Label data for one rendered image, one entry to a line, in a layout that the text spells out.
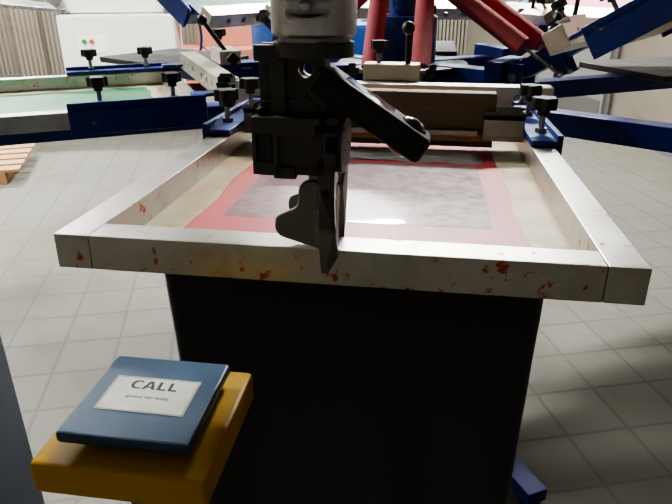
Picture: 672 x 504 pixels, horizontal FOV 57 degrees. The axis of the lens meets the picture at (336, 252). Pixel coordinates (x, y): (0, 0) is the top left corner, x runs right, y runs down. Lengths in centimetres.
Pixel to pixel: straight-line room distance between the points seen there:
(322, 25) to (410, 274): 24
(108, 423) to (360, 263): 27
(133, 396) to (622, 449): 172
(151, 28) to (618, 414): 453
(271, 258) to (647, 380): 192
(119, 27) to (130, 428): 517
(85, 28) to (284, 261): 507
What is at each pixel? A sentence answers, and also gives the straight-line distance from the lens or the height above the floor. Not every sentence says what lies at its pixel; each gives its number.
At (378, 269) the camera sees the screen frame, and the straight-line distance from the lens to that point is 60.
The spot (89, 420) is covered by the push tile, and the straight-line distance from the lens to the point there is 50.
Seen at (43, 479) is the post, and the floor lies 94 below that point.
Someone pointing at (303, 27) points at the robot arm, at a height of 123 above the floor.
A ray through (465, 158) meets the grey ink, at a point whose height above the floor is 98.
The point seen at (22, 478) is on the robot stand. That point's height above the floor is 59.
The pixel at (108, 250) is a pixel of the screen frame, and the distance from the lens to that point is 67.
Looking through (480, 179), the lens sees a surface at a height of 98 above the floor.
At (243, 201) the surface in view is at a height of 98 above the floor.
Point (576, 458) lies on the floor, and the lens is 199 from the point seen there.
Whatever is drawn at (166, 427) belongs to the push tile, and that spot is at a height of 97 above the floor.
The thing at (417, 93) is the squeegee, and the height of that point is 107.
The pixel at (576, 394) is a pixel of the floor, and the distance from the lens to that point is 223.
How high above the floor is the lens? 127
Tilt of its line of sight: 24 degrees down
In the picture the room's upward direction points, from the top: straight up
